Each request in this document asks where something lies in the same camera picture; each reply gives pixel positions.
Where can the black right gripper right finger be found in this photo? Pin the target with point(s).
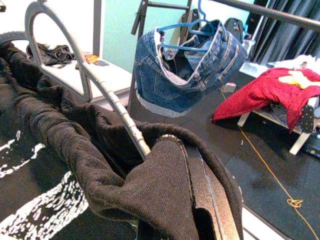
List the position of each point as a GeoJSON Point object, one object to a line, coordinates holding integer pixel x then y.
{"type": "Point", "coordinates": [210, 200]}

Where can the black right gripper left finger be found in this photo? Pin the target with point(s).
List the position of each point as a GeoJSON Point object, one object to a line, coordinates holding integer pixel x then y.
{"type": "Point", "coordinates": [160, 190]}

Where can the black shirt with white print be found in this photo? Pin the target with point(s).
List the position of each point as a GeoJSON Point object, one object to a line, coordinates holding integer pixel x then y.
{"type": "Point", "coordinates": [62, 140]}

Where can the blue plastic hanger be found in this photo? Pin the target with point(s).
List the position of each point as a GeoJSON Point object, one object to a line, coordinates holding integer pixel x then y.
{"type": "Point", "coordinates": [175, 25]}

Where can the blue denim shorts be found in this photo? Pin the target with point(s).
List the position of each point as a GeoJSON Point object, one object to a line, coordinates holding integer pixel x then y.
{"type": "Point", "coordinates": [162, 87]}

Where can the white bench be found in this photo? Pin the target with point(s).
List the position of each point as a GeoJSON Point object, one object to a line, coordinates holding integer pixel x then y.
{"type": "Point", "coordinates": [298, 145]}

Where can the small grey box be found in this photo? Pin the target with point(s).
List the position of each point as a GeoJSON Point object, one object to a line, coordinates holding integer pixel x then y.
{"type": "Point", "coordinates": [229, 87]}

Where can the black electronic box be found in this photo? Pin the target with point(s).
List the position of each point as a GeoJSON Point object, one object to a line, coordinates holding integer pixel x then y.
{"type": "Point", "coordinates": [313, 147]}

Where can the red cloth with yellow print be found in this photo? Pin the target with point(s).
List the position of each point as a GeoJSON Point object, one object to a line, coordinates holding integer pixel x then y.
{"type": "Point", "coordinates": [262, 92]}

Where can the grey upholstered ottoman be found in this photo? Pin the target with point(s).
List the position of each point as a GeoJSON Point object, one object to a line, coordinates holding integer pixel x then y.
{"type": "Point", "coordinates": [110, 77]}

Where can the dark flat phone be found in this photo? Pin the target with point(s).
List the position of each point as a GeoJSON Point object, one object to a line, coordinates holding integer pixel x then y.
{"type": "Point", "coordinates": [101, 63]}

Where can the small orange box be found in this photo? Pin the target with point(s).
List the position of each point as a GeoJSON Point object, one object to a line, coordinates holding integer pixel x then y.
{"type": "Point", "coordinates": [90, 58]}

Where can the crumpled white plastic bag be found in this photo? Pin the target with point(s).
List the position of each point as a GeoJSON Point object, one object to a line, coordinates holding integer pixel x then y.
{"type": "Point", "coordinates": [300, 61]}

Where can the dark curtain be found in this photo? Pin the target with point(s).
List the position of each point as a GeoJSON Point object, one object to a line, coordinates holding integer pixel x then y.
{"type": "Point", "coordinates": [282, 42]}

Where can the black backpack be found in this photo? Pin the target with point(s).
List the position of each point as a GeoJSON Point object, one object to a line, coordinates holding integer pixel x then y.
{"type": "Point", "coordinates": [233, 27]}

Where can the black metal clothes rack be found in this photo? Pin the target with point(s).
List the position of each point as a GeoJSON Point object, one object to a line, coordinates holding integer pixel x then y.
{"type": "Point", "coordinates": [275, 13]}

